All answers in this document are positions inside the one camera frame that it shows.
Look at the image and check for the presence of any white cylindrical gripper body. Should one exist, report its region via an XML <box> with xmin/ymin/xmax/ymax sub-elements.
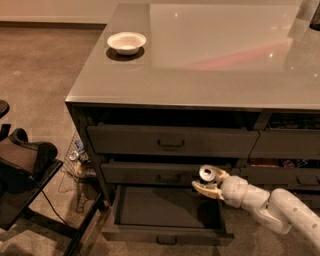
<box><xmin>220</xmin><ymin>176</ymin><xmax>248</xmax><ymax>208</ymax></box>

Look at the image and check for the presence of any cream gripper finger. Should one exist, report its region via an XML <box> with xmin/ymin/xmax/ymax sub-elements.
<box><xmin>192</xmin><ymin>181</ymin><xmax>224</xmax><ymax>200</ymax></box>
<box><xmin>211</xmin><ymin>166</ymin><xmax>229</xmax><ymax>184</ymax></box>

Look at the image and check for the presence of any dark blue pepsi can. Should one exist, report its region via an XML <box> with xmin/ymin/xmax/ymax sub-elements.
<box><xmin>199</xmin><ymin>165</ymin><xmax>216</xmax><ymax>183</ymax></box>

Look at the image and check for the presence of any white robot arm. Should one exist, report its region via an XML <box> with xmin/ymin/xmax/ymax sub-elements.
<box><xmin>192</xmin><ymin>165</ymin><xmax>320</xmax><ymax>252</ymax></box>

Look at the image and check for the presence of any middle right drawer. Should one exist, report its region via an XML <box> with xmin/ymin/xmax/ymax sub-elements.
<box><xmin>231</xmin><ymin>167</ymin><xmax>320</xmax><ymax>191</ymax></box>

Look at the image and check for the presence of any top right drawer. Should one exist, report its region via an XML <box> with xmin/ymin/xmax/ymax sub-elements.
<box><xmin>250</xmin><ymin>130</ymin><xmax>320</xmax><ymax>160</ymax></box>

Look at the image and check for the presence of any open bottom left drawer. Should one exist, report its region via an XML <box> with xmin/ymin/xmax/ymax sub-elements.
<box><xmin>102</xmin><ymin>186</ymin><xmax>234</xmax><ymax>246</ymax></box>

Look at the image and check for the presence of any middle left drawer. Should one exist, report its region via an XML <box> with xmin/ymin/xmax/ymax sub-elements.
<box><xmin>100</xmin><ymin>161</ymin><xmax>232</xmax><ymax>186</ymax></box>

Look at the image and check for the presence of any top left drawer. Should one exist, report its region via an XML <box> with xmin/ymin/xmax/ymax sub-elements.
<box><xmin>87</xmin><ymin>125</ymin><xmax>259</xmax><ymax>158</ymax></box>

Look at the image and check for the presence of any dark grey cabinet counter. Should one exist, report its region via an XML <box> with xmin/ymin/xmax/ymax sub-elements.
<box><xmin>66</xmin><ymin>0</ymin><xmax>320</xmax><ymax>199</ymax></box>

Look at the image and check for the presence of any white paper bowl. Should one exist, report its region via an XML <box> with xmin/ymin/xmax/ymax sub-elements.
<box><xmin>107</xmin><ymin>32</ymin><xmax>146</xmax><ymax>55</ymax></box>

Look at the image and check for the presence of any black office chair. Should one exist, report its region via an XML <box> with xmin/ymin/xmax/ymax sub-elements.
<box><xmin>0</xmin><ymin>99</ymin><xmax>104</xmax><ymax>256</ymax></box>

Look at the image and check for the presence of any wire basket with items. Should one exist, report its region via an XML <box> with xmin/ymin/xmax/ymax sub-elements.
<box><xmin>58</xmin><ymin>132</ymin><xmax>96</xmax><ymax>213</ymax></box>

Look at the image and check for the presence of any black floor cable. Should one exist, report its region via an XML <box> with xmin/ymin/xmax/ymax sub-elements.
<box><xmin>31</xmin><ymin>176</ymin><xmax>73</xmax><ymax>229</ymax></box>

